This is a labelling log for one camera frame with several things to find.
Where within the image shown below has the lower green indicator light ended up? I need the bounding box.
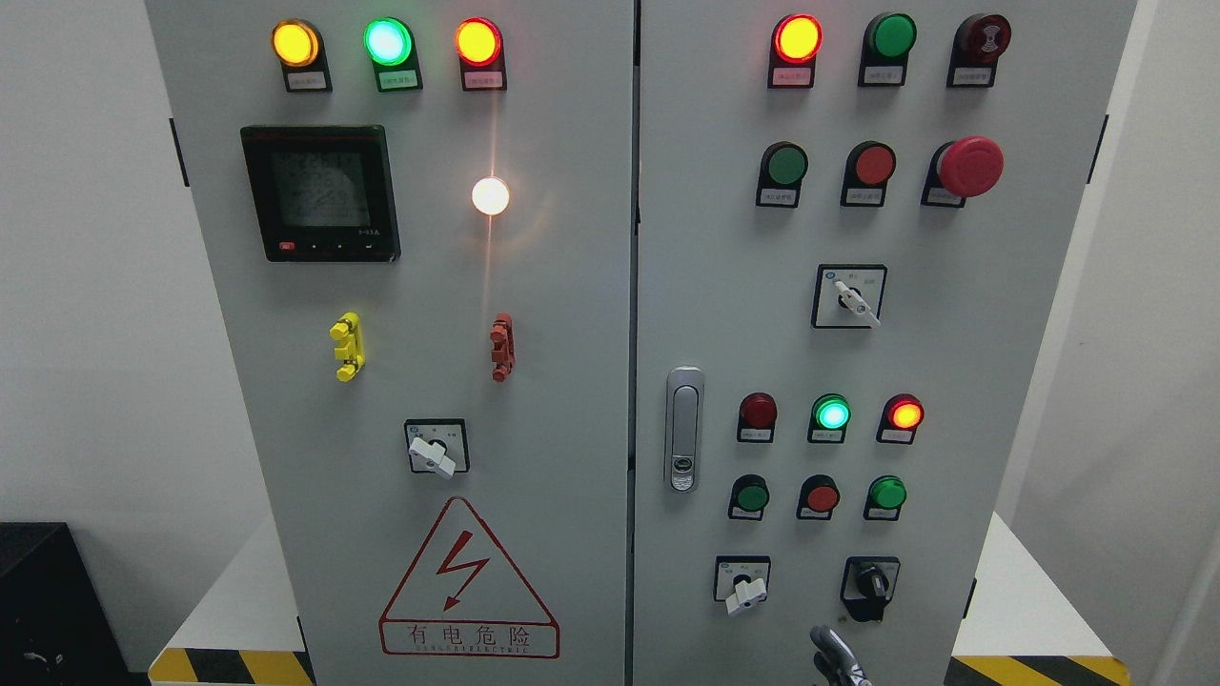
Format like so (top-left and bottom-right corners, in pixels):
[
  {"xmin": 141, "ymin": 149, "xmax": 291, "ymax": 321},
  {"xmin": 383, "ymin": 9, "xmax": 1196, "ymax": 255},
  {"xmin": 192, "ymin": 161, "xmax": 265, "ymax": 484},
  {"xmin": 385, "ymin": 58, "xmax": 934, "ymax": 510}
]
[{"xmin": 806, "ymin": 393, "xmax": 852, "ymax": 444}]

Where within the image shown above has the lower left red indicator light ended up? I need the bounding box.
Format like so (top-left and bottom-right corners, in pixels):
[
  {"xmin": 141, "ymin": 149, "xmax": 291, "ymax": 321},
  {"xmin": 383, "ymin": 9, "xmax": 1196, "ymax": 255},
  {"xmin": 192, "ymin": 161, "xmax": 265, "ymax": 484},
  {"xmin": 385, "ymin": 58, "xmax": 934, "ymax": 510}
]
[{"xmin": 737, "ymin": 392, "xmax": 780, "ymax": 443}]

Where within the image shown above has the red electric hazard warning sticker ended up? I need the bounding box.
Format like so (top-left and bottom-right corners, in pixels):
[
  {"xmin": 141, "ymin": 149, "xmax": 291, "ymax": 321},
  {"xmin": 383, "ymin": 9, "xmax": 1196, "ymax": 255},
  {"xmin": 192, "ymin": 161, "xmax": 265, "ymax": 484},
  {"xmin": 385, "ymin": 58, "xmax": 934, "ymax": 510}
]
[{"xmin": 378, "ymin": 496, "xmax": 560, "ymax": 659}]

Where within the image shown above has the green push button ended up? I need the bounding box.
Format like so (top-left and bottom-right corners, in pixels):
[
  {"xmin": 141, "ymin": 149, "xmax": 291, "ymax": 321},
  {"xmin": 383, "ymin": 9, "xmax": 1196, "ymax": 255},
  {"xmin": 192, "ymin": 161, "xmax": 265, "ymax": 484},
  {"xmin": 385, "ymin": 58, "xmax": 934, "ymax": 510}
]
[
  {"xmin": 863, "ymin": 474, "xmax": 909, "ymax": 521},
  {"xmin": 727, "ymin": 474, "xmax": 770, "ymax": 521},
  {"xmin": 755, "ymin": 142, "xmax": 809, "ymax": 209}
]

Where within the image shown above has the yellow indicator light top left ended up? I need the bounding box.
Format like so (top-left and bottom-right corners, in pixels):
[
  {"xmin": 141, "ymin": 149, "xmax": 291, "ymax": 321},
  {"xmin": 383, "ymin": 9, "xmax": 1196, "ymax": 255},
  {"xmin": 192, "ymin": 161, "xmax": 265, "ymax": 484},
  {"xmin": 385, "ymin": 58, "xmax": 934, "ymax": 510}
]
[{"xmin": 271, "ymin": 18, "xmax": 333, "ymax": 92}]

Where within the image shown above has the red indicator light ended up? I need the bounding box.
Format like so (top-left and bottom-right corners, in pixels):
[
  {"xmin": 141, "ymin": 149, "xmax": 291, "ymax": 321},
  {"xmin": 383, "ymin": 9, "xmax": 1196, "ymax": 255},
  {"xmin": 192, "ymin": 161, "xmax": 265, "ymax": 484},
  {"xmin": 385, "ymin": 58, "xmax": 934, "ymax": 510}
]
[
  {"xmin": 767, "ymin": 13, "xmax": 824, "ymax": 90},
  {"xmin": 454, "ymin": 16, "xmax": 508, "ymax": 92},
  {"xmin": 876, "ymin": 393, "xmax": 925, "ymax": 446},
  {"xmin": 737, "ymin": 392, "xmax": 780, "ymax": 443}
]

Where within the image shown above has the red black buzzer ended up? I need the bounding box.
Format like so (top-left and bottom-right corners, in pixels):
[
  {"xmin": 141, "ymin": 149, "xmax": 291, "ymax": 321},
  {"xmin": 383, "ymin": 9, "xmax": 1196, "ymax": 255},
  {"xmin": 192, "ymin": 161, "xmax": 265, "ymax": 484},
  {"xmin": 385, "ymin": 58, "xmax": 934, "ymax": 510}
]
[{"xmin": 946, "ymin": 13, "xmax": 1013, "ymax": 90}]

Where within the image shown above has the red terminal connector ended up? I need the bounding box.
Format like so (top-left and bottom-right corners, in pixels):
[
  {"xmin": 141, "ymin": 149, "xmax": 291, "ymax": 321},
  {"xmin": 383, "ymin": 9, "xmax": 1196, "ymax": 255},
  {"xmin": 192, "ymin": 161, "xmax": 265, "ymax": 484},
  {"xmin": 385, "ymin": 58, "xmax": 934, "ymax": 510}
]
[{"xmin": 489, "ymin": 312, "xmax": 516, "ymax": 383}]

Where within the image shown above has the lower white selector switch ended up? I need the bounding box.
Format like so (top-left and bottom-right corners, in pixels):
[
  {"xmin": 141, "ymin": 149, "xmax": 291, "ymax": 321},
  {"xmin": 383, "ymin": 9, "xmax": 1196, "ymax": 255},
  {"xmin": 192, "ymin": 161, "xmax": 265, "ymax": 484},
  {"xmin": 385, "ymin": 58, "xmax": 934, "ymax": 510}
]
[{"xmin": 712, "ymin": 555, "xmax": 771, "ymax": 616}]

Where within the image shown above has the red push button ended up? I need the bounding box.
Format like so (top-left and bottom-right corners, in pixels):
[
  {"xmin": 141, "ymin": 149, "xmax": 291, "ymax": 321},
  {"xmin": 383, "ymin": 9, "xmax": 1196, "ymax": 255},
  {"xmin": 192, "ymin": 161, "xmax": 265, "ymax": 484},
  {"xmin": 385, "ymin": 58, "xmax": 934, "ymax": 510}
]
[
  {"xmin": 795, "ymin": 474, "xmax": 841, "ymax": 521},
  {"xmin": 841, "ymin": 140, "xmax": 895, "ymax": 208}
]

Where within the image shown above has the green indicator light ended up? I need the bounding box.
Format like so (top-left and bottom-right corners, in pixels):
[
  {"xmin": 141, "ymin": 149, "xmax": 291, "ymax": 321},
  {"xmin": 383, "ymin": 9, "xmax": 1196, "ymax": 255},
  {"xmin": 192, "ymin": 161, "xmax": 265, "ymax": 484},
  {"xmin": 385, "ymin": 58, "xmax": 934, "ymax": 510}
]
[
  {"xmin": 806, "ymin": 393, "xmax": 852, "ymax": 444},
  {"xmin": 364, "ymin": 16, "xmax": 423, "ymax": 92},
  {"xmin": 858, "ymin": 12, "xmax": 917, "ymax": 88}
]

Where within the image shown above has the lower red push button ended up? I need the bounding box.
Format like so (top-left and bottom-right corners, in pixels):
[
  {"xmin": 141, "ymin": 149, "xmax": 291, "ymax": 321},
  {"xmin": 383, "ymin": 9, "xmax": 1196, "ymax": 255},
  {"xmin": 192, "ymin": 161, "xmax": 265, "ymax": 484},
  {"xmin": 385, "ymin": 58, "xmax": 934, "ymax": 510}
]
[{"xmin": 795, "ymin": 474, "xmax": 841, "ymax": 521}]

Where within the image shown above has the black box lower left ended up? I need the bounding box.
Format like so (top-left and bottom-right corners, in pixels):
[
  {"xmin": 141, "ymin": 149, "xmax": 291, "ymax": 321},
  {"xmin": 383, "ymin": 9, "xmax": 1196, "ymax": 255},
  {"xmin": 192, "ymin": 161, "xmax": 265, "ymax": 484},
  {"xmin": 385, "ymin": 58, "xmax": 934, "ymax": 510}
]
[{"xmin": 1, "ymin": 522, "xmax": 131, "ymax": 685}]

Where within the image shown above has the lower right red indicator light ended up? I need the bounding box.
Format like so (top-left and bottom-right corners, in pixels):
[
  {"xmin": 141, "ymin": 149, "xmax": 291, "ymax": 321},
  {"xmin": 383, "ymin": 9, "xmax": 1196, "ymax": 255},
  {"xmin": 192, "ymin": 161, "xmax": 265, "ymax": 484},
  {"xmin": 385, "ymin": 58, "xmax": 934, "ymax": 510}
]
[{"xmin": 876, "ymin": 393, "xmax": 925, "ymax": 446}]

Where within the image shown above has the grey right cabinet door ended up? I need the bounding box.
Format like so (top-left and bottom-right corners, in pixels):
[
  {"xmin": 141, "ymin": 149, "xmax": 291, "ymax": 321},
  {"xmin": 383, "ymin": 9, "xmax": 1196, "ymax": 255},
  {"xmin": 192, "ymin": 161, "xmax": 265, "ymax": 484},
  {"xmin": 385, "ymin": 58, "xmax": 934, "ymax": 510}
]
[{"xmin": 633, "ymin": 1, "xmax": 1136, "ymax": 685}]

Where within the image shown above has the green indicator light top left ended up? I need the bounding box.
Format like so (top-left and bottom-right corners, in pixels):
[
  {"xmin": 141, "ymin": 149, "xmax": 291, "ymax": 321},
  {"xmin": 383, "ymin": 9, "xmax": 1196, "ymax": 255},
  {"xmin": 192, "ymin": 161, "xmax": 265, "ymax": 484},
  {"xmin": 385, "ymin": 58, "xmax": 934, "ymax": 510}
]
[{"xmin": 364, "ymin": 16, "xmax": 423, "ymax": 92}]

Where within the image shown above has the upper green push button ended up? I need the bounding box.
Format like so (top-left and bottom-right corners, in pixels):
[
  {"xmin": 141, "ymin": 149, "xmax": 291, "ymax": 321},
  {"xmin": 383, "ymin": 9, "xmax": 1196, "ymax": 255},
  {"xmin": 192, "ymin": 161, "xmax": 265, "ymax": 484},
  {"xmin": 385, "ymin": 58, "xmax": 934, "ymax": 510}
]
[{"xmin": 755, "ymin": 142, "xmax": 809, "ymax": 209}]

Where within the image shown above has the upper right selector switch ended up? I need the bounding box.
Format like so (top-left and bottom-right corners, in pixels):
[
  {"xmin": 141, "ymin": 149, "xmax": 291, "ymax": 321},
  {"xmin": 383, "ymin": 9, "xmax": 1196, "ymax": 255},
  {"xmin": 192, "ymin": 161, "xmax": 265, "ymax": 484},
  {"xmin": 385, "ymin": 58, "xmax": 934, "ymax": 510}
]
[{"xmin": 811, "ymin": 264, "xmax": 887, "ymax": 330}]

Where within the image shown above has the black digital power meter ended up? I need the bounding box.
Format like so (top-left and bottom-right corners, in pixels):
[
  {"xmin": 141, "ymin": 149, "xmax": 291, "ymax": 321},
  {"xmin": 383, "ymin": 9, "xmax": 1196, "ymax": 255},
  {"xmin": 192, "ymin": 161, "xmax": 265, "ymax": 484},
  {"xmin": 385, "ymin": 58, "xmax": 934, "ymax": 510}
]
[{"xmin": 240, "ymin": 125, "xmax": 400, "ymax": 262}]

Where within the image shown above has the white platform with hazard stripes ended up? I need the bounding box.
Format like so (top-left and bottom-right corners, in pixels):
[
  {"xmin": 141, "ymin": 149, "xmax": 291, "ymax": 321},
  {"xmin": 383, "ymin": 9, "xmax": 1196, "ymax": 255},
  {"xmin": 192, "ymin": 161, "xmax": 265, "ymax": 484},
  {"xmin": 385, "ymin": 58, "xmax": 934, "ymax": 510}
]
[{"xmin": 148, "ymin": 516, "xmax": 1131, "ymax": 685}]

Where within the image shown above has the silver door lock handle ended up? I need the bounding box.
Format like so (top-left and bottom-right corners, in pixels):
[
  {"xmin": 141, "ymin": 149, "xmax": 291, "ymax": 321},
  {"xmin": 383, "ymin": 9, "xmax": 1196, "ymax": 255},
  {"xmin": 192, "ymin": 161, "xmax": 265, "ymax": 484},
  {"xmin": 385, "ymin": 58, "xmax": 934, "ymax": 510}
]
[{"xmin": 665, "ymin": 366, "xmax": 704, "ymax": 494}]

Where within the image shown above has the red indicator light top left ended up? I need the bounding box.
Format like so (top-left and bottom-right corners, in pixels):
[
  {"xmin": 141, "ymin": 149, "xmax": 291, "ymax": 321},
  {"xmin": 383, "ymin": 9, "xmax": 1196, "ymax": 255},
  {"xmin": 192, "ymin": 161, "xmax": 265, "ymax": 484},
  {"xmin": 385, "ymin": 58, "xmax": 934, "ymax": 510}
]
[{"xmin": 454, "ymin": 16, "xmax": 508, "ymax": 92}]

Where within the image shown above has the grey left cabinet door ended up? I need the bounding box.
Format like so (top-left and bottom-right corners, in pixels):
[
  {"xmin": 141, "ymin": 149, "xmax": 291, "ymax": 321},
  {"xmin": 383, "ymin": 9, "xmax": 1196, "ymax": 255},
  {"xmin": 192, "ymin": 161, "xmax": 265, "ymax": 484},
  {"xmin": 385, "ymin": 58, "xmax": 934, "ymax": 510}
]
[{"xmin": 146, "ymin": 1, "xmax": 634, "ymax": 685}]

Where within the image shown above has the white indicator light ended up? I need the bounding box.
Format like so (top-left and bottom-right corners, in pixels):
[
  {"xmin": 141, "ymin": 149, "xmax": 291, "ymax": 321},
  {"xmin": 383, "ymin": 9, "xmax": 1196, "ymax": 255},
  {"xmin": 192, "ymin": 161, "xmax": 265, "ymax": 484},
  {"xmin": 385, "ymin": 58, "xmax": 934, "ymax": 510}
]
[{"xmin": 471, "ymin": 175, "xmax": 511, "ymax": 217}]

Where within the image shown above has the grey cabinet door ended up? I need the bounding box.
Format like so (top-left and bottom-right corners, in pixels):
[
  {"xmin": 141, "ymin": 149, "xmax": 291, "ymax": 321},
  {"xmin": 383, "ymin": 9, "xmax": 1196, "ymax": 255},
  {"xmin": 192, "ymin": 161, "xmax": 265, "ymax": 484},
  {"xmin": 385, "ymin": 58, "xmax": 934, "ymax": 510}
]
[
  {"xmin": 633, "ymin": 1, "xmax": 1136, "ymax": 685},
  {"xmin": 146, "ymin": 1, "xmax": 634, "ymax": 685}
]

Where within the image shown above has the red indicator light top right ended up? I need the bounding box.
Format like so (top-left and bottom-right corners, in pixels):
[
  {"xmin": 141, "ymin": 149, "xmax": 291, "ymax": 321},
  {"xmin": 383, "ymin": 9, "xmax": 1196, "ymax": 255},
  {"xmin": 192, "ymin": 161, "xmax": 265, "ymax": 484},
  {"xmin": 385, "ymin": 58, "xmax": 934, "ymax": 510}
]
[{"xmin": 767, "ymin": 13, "xmax": 824, "ymax": 90}]

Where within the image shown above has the yellow terminal connector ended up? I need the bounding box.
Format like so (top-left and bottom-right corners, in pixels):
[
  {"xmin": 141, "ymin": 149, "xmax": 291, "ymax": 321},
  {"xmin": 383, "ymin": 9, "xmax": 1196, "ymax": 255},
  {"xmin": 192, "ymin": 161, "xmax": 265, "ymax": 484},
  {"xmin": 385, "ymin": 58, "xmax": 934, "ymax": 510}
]
[{"xmin": 329, "ymin": 312, "xmax": 366, "ymax": 383}]

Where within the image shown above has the black knob selector switch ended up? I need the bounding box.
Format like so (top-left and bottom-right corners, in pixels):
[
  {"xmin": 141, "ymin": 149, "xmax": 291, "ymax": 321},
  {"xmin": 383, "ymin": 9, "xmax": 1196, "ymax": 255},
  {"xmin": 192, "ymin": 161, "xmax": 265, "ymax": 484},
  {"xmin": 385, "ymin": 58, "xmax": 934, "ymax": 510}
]
[{"xmin": 841, "ymin": 555, "xmax": 902, "ymax": 623}]

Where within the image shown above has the upper red push button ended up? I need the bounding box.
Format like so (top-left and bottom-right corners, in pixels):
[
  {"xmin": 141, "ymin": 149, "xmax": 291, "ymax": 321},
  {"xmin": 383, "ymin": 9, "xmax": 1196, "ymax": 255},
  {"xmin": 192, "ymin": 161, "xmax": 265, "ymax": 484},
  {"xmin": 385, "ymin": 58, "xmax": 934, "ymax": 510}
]
[{"xmin": 841, "ymin": 140, "xmax": 895, "ymax": 208}]

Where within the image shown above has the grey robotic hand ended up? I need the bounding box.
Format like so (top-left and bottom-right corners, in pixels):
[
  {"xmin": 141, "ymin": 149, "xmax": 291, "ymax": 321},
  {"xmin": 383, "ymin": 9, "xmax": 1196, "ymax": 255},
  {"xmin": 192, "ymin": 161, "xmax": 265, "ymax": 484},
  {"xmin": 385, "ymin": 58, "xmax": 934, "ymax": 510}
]
[{"xmin": 809, "ymin": 625, "xmax": 874, "ymax": 686}]

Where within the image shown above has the left door selector switch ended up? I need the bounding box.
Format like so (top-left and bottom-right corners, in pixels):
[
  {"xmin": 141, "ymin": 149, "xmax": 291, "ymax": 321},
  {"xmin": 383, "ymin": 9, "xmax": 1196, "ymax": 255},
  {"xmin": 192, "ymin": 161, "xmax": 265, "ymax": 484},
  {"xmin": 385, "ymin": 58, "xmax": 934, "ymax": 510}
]
[{"xmin": 403, "ymin": 417, "xmax": 470, "ymax": 478}]

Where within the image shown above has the red emergency stop button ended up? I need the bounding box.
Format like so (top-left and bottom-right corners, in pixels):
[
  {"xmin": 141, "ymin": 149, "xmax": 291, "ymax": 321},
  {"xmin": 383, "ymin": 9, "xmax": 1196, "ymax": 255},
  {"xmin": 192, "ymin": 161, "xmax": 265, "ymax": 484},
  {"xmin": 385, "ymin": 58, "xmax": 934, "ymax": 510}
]
[{"xmin": 921, "ymin": 135, "xmax": 1004, "ymax": 209}]

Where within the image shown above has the lower right green push button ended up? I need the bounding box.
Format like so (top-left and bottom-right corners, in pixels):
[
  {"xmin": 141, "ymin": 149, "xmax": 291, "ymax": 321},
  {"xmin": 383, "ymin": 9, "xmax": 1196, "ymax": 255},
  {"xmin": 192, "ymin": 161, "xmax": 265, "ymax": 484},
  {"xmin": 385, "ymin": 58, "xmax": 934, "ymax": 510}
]
[{"xmin": 863, "ymin": 474, "xmax": 909, "ymax": 521}]

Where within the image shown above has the green indicator light top right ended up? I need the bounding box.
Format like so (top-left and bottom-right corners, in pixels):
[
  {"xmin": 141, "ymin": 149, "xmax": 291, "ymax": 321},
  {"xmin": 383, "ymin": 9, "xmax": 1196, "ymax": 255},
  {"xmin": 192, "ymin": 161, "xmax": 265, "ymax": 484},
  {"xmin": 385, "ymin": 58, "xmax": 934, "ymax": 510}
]
[{"xmin": 858, "ymin": 12, "xmax": 917, "ymax": 88}]

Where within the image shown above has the lower left green push button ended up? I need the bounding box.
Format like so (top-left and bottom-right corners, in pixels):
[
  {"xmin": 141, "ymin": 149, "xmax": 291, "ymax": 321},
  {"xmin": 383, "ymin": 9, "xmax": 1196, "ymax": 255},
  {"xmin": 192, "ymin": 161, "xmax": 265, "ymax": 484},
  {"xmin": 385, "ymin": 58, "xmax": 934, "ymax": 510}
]
[{"xmin": 727, "ymin": 474, "xmax": 770, "ymax": 521}]

